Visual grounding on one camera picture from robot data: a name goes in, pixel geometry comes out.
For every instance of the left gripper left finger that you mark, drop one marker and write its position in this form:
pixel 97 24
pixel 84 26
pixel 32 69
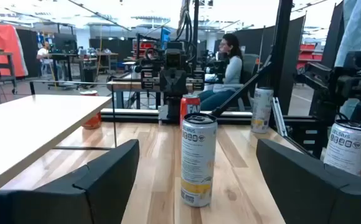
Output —
pixel 74 202

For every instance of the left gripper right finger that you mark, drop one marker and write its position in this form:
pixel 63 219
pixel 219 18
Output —
pixel 317 199

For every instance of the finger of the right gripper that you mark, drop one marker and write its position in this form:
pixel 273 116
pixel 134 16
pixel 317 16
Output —
pixel 198 81
pixel 149 80

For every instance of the red Fanta can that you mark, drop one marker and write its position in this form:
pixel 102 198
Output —
pixel 91 123
pixel 188 107

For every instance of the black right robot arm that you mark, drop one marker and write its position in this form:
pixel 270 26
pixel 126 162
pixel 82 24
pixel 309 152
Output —
pixel 173 105

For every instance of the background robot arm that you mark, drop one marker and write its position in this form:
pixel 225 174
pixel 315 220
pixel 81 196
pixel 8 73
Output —
pixel 216 70

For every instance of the blue monitor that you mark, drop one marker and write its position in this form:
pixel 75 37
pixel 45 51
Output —
pixel 165 35

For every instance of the grey office chair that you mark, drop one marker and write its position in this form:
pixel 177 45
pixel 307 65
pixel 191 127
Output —
pixel 249 74

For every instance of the black partition panel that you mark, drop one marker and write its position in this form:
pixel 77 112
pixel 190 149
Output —
pixel 252 53

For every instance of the red storage bins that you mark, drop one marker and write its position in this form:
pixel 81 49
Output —
pixel 308 54

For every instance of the red fabric cover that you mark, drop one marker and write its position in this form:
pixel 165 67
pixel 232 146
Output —
pixel 3 49

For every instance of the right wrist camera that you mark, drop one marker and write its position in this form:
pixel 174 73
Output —
pixel 174 59

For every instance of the black aluminium rig frame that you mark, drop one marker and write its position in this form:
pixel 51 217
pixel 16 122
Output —
pixel 281 62

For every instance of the wooden shelf black frame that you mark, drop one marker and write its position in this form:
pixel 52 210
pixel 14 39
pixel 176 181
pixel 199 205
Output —
pixel 28 124

